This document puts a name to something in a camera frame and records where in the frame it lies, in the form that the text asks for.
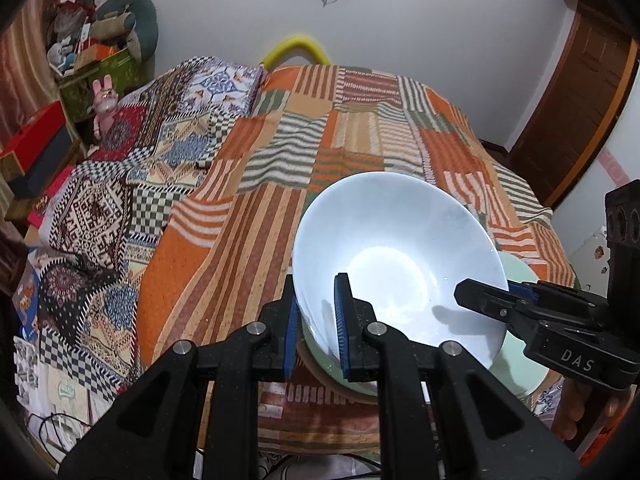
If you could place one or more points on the dark blue box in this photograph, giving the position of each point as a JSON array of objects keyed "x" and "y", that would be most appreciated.
[{"x": 50, "y": 165}]

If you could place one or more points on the pink bunny toy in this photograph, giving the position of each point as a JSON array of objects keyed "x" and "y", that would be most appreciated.
[{"x": 106, "y": 105}]

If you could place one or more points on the pink striped curtain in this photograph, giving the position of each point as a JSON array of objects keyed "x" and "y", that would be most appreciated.
[{"x": 20, "y": 60}]

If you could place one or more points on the wooden door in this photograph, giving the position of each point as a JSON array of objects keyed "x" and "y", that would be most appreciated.
[{"x": 575, "y": 110}]

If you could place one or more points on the pale green bowl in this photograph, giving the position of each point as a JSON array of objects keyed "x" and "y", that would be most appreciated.
[{"x": 325, "y": 365}]

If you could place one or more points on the pale green plate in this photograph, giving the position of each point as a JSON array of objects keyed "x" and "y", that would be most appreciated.
[{"x": 520, "y": 360}]

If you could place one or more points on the blue patterned quilt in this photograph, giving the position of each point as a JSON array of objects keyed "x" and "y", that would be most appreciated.
[{"x": 150, "y": 160}]

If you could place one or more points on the person's right hand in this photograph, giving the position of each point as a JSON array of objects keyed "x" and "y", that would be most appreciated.
[{"x": 570, "y": 410}]

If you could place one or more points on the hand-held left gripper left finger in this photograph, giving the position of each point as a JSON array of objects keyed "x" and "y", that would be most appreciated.
[{"x": 292, "y": 330}]

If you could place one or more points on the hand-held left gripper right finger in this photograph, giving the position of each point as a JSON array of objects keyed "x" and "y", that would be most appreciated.
[{"x": 342, "y": 325}]

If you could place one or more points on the orange striped patchwork blanket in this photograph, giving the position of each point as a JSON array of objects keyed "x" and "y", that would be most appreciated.
[{"x": 350, "y": 125}]

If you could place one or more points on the red box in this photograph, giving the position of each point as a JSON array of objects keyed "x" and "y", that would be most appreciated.
[{"x": 35, "y": 130}]

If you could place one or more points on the pile of assorted toys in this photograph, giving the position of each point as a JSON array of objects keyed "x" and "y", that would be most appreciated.
[{"x": 70, "y": 35}]

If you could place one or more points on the white bowl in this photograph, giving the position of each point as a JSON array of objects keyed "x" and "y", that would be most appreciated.
[{"x": 400, "y": 230}]

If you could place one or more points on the yellow foam tube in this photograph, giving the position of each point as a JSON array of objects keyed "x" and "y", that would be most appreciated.
[{"x": 295, "y": 45}]

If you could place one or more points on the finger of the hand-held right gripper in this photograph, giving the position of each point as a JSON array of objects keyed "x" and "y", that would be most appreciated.
[
  {"x": 495, "y": 305},
  {"x": 525, "y": 291}
]

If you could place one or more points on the green cardboard box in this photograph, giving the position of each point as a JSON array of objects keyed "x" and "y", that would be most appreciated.
[{"x": 120, "y": 72}]

